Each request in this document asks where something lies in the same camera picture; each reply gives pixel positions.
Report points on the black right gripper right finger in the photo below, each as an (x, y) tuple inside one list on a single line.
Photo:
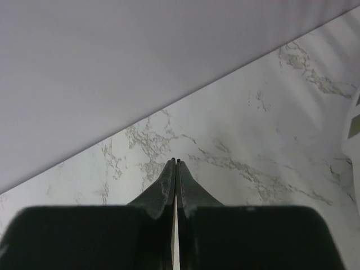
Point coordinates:
[(217, 236)]

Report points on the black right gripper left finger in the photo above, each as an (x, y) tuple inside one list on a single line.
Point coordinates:
[(133, 236)]

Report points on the cream white t shirt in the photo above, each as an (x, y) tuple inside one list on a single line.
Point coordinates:
[(176, 260)]

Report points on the white plastic laundry basket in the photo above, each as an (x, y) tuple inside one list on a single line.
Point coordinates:
[(350, 138)]

